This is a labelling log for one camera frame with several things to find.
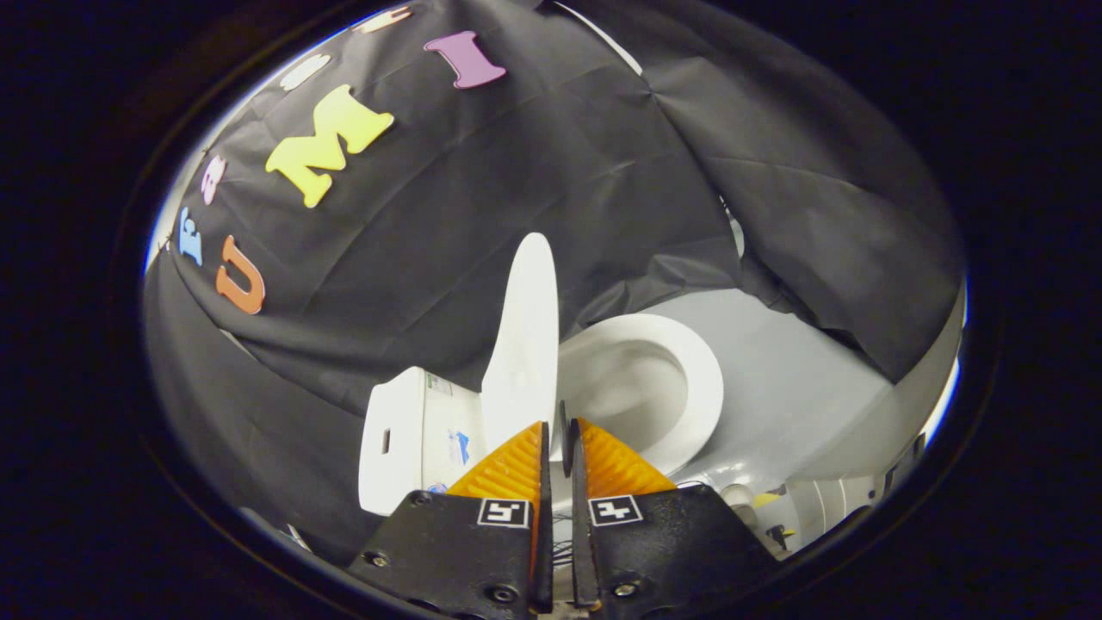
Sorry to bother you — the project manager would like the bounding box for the black backdrop cloth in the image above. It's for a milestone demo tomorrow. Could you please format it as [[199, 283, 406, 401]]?
[[142, 0, 965, 561]]

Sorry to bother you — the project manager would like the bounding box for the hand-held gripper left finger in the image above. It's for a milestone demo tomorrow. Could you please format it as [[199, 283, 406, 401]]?
[[347, 421, 554, 617]]

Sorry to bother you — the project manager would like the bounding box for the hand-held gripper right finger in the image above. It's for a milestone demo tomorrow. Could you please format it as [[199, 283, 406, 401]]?
[[564, 418, 780, 619]]

